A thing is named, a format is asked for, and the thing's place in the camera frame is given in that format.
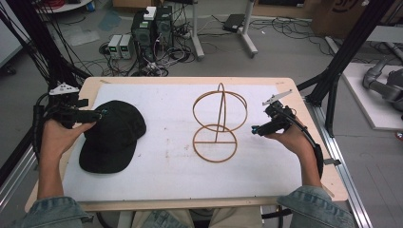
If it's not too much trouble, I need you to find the round white table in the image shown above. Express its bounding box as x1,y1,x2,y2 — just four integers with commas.
33,0,93,14

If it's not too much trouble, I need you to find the right denim sleeve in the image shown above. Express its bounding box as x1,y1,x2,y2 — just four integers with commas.
277,185,356,228

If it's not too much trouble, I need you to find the person's right hand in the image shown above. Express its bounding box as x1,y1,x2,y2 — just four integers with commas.
263,123,314,158

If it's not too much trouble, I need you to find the large black computer tower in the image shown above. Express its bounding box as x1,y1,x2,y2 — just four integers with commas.
130,10,157,63

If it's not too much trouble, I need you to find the flat black box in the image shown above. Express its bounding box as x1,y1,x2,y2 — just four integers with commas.
221,13,246,34

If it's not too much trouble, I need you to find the white platform board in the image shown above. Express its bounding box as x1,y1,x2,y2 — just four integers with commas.
341,62,403,132

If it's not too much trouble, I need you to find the black frame post with cables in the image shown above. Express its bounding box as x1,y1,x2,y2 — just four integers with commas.
0,0,91,91

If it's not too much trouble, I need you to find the white table mat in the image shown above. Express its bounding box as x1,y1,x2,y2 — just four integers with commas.
62,83,304,202

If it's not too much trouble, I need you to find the person's left hand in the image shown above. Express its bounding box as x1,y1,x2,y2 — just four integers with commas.
41,119,97,162

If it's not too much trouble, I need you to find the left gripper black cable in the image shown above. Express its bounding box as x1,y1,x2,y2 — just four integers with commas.
32,93,51,161

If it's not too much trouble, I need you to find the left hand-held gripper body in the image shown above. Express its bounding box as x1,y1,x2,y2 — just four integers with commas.
47,83,97,129

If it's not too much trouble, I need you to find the white box on tower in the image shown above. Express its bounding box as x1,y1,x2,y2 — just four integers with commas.
143,6,158,22

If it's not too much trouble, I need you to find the grey bench power supply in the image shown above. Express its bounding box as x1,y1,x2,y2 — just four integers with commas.
106,33,124,60
119,33,135,61

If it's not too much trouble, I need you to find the cardboard box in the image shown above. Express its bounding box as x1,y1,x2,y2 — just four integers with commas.
309,0,403,40

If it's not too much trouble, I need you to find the gold wire hat stand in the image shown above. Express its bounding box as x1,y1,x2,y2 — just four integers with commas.
192,83,249,163

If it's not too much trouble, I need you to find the aluminium rail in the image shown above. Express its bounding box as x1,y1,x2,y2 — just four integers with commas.
304,98,374,228

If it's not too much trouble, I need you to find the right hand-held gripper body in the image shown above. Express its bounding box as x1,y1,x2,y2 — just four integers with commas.
261,89,298,134

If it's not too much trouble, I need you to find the white stand leg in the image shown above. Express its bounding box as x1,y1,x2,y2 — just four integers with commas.
189,0,205,62
240,0,259,59

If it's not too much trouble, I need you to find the slim black computer tower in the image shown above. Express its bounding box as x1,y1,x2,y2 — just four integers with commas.
154,5,175,49

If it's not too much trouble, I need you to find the tangle of floor cables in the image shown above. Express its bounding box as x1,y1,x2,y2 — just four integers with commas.
74,12,195,78

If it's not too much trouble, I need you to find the left denim sleeve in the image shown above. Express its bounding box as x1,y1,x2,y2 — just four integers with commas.
12,196,94,228

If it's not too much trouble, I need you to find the denim sleeve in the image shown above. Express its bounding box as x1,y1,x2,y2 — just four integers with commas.
12,196,94,228
277,185,356,228

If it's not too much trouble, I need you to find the black baseball cap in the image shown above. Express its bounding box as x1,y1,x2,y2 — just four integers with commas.
78,100,147,175

